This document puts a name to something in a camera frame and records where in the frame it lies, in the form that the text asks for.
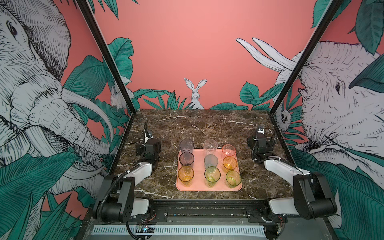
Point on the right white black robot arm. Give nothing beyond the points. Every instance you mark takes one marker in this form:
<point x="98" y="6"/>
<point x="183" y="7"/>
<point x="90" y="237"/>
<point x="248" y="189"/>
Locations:
<point x="312" y="196"/>

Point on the light green tumbler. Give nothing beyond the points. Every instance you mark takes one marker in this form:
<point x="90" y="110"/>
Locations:
<point x="212" y="176"/>

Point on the pink clear tumbler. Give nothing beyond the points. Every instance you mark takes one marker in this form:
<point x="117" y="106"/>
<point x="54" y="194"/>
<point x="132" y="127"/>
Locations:
<point x="228" y="151"/>

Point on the amber yellow tumbler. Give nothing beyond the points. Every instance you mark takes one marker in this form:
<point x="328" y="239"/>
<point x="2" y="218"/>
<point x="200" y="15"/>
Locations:
<point x="185" y="175"/>

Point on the dark smoky tumbler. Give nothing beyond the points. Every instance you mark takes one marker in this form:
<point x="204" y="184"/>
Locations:
<point x="187" y="159"/>

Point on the clear colourless tumbler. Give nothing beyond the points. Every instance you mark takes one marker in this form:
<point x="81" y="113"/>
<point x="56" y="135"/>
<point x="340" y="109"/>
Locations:
<point x="210" y="146"/>

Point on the pink plastic tray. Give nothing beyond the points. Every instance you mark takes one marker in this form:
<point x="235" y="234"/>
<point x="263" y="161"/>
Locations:
<point x="199" y="182"/>

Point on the blue-grey clear tumbler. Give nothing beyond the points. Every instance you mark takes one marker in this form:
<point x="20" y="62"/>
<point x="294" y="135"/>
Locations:
<point x="186" y="146"/>

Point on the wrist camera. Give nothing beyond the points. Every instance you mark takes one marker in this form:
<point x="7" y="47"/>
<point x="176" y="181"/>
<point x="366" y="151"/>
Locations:
<point x="146" y="136"/>
<point x="259" y="130"/>

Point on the teal frosted tumbler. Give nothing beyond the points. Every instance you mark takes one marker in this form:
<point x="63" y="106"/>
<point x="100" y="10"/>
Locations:
<point x="211" y="161"/>

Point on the right black frame post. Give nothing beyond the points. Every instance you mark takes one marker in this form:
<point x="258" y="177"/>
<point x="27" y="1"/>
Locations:
<point x="325" y="20"/>

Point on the white slotted cable duct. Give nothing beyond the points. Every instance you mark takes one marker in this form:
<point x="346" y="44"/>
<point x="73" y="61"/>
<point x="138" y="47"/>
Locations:
<point x="253" y="231"/>

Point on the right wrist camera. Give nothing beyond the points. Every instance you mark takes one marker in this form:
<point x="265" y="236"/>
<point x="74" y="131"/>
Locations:
<point x="259" y="130"/>

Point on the yellow short tumbler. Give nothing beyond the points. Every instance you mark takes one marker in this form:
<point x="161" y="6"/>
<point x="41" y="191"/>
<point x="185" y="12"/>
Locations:
<point x="229" y="164"/>

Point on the left black frame post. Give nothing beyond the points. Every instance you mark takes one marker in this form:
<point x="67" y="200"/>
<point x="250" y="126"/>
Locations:
<point x="97" y="34"/>

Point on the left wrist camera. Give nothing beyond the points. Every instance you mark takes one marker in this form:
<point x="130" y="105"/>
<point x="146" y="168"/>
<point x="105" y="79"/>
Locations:
<point x="146" y="136"/>

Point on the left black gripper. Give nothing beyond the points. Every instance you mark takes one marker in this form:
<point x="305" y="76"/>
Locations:
<point x="139" y="149"/>

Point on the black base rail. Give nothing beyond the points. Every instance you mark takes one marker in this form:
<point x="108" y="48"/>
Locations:
<point x="254" y="211"/>

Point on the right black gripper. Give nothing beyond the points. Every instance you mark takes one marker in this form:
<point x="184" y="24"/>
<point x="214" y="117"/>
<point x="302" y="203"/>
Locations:
<point x="251" y="142"/>

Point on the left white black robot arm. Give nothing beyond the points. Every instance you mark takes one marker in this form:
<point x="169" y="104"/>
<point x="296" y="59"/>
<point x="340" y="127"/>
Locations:
<point x="116" y="200"/>

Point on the black frame post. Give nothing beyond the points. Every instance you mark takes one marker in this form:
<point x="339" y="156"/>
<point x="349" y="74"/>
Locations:
<point x="97" y="34"/>
<point x="325" y="20"/>

